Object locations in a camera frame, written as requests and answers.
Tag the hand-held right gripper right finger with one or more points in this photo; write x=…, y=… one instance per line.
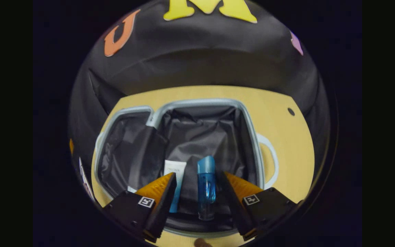
x=228, y=199

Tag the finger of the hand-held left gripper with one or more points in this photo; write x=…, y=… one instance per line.
x=71, y=146

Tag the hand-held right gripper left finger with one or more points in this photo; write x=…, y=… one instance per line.
x=166, y=202

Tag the clear blue capped bottle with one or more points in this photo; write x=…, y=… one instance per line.
x=206, y=185

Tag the white tube with blue cap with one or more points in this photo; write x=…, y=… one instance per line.
x=175, y=169

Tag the light blue suitcase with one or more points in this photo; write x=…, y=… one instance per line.
x=201, y=137

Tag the white printed sheet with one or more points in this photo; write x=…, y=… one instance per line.
x=86, y=180

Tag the black round table grommet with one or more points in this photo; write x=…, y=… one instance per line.
x=291, y=112

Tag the black backdrop cloth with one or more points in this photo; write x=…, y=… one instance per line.
x=201, y=61

